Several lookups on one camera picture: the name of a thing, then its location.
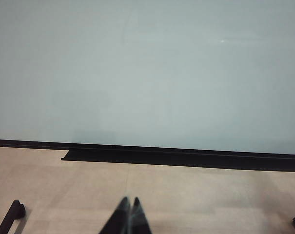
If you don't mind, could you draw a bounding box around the black whiteboard pen tray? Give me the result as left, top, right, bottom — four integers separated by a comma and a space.
60, 147, 295, 173

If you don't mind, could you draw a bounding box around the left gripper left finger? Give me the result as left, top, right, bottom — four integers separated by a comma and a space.
98, 196, 131, 234

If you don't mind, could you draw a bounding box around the large white whiteboard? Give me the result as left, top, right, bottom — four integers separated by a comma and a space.
0, 0, 295, 161

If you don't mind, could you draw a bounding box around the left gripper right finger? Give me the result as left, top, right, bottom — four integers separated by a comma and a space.
131, 196, 153, 234

